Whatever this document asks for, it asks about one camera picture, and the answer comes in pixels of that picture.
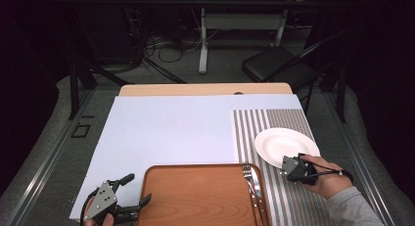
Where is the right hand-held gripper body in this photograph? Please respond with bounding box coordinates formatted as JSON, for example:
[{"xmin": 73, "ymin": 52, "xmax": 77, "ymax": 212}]
[{"xmin": 281, "ymin": 153, "xmax": 318, "ymax": 187}]

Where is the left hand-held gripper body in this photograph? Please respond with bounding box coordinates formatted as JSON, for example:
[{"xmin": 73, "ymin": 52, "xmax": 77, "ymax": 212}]
[{"xmin": 81, "ymin": 179, "xmax": 141, "ymax": 225}]

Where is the white round plate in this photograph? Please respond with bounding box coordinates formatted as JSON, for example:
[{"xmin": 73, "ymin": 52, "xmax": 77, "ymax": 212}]
[{"xmin": 254, "ymin": 127, "xmax": 321, "ymax": 170}]

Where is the silver knife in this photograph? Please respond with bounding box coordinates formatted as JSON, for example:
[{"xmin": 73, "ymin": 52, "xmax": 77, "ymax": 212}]
[{"xmin": 250, "ymin": 164, "xmax": 266, "ymax": 221}]

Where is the silver fork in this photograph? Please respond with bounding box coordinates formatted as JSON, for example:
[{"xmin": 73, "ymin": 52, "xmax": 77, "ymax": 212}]
[{"xmin": 241, "ymin": 163, "xmax": 262, "ymax": 218}]

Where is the brown wood-grain tray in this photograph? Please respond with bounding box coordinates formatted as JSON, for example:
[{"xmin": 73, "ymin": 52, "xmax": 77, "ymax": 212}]
[{"xmin": 136, "ymin": 162, "xmax": 270, "ymax": 226}]

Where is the person's left hand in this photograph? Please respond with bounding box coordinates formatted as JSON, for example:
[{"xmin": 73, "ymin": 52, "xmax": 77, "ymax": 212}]
[{"xmin": 82, "ymin": 196, "xmax": 115, "ymax": 226}]

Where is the person's right hand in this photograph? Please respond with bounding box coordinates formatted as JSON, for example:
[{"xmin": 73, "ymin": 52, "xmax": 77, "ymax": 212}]
[{"xmin": 299, "ymin": 154, "xmax": 354, "ymax": 200}]

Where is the brown striped placemat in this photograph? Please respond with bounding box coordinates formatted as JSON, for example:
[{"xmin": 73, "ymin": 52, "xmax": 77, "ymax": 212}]
[{"xmin": 232, "ymin": 108, "xmax": 334, "ymax": 226}]

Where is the white table cover sheet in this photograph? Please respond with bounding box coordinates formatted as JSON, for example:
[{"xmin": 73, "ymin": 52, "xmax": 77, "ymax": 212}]
[{"xmin": 69, "ymin": 94, "xmax": 302, "ymax": 220}]

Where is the black metal stand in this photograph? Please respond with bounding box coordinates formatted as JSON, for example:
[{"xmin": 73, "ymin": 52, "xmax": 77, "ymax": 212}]
[
  {"xmin": 67, "ymin": 58, "xmax": 131, "ymax": 121},
  {"xmin": 321, "ymin": 61, "xmax": 347, "ymax": 124}
]

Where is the black folding chair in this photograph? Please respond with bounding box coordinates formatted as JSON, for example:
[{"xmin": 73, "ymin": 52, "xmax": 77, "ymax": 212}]
[{"xmin": 241, "ymin": 29, "xmax": 348, "ymax": 93}]

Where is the light wooden table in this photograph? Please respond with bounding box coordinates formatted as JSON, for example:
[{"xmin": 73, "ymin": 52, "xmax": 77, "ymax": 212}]
[{"xmin": 117, "ymin": 82, "xmax": 294, "ymax": 97}]

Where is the white metal-legged desk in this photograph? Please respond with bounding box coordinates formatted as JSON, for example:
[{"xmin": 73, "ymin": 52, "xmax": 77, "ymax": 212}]
[{"xmin": 179, "ymin": 0, "xmax": 329, "ymax": 74}]

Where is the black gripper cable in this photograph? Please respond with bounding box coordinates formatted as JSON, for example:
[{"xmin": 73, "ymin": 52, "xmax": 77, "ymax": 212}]
[
  {"xmin": 79, "ymin": 191, "xmax": 100, "ymax": 224},
  {"xmin": 311, "ymin": 161, "xmax": 355, "ymax": 185}
]

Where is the black floor socket frame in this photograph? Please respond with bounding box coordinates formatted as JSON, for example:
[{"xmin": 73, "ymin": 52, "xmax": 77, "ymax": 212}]
[{"xmin": 70, "ymin": 122, "xmax": 92, "ymax": 139}]

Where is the tangle of floor cables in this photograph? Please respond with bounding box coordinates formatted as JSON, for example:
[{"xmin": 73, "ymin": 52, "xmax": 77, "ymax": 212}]
[{"xmin": 143, "ymin": 31, "xmax": 205, "ymax": 65}]

